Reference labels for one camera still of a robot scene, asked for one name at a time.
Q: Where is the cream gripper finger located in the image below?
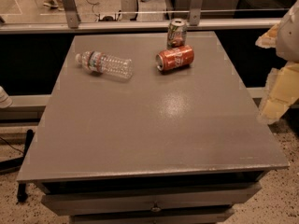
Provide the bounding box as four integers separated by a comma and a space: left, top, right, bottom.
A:
258, 62, 299, 124
255, 23, 279, 49

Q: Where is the red coke can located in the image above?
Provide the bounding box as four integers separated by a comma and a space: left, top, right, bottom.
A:
156, 45, 194, 71

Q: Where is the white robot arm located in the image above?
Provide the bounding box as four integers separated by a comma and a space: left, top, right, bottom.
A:
255, 1, 299, 124

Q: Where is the green white soda can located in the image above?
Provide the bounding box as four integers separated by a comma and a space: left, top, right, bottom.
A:
166, 18, 187, 49

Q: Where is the clear plastic water bottle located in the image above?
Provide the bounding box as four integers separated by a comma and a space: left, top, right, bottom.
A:
75, 51, 133, 79

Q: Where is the top grey drawer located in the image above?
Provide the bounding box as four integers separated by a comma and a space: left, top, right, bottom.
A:
42, 182, 262, 216

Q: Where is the grey drawer cabinet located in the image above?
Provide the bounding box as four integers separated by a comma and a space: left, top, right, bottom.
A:
18, 32, 288, 224

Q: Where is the round metal drawer knob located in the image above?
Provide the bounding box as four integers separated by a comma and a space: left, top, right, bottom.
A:
150, 205, 162, 213

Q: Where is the white object at left edge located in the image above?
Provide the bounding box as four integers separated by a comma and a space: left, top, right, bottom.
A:
0, 86, 13, 108

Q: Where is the black stand leg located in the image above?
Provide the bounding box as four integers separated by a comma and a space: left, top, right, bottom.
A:
0, 128, 36, 203

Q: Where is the black floor cable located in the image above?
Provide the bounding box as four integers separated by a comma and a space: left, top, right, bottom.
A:
83, 0, 101, 16

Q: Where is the grey metal railing frame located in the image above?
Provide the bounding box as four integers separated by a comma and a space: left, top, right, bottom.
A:
0, 0, 289, 34

